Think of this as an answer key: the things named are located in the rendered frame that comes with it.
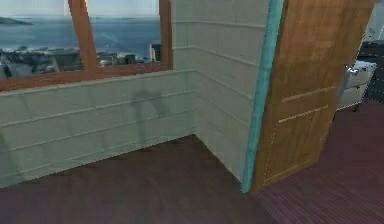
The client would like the brown wooden room door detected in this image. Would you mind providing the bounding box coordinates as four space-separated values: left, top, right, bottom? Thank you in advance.
250 0 377 193

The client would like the brown framed window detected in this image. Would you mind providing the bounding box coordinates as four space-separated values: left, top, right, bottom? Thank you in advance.
0 0 174 93

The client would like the white cabinet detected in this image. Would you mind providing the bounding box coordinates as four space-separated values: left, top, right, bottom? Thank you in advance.
335 59 378 112

